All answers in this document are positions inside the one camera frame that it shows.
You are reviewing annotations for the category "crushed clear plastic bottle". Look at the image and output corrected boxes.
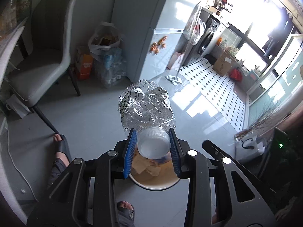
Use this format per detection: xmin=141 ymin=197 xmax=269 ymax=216
xmin=119 ymin=79 xmax=176 ymax=159

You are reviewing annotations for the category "orange trash bin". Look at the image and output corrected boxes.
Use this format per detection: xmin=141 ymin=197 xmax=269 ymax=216
xmin=129 ymin=149 xmax=180 ymax=191

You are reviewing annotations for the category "person's left foot sandal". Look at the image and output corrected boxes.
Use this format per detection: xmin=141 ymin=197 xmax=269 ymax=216
xmin=54 ymin=134 xmax=72 ymax=162

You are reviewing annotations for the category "floor mop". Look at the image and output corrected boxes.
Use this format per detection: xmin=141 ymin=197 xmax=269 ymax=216
xmin=165 ymin=15 xmax=199 ymax=85

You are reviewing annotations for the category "water bottle pack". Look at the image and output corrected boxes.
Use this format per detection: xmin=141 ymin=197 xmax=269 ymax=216
xmin=94 ymin=47 xmax=126 ymax=88

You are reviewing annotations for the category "orange carton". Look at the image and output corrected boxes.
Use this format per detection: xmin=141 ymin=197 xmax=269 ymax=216
xmin=75 ymin=46 xmax=94 ymax=80

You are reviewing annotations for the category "red bag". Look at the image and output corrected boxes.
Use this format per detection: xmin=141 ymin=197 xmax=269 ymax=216
xmin=229 ymin=68 xmax=243 ymax=82

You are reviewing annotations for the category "cardboard box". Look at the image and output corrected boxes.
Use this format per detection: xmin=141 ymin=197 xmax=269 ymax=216
xmin=213 ymin=51 xmax=237 ymax=76

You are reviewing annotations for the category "white plastic bag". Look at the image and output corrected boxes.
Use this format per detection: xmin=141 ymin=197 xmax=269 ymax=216
xmin=88 ymin=22 xmax=121 ymax=61

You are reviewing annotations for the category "washing machine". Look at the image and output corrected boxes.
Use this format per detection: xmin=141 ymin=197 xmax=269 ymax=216
xmin=197 ymin=16 xmax=226 ymax=56

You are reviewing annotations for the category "grey chair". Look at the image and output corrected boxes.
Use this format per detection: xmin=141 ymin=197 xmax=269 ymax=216
xmin=8 ymin=0 xmax=81 ymax=133

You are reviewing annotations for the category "light blue refrigerator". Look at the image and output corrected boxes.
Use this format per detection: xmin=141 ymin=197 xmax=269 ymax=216
xmin=111 ymin=0 xmax=201 ymax=82

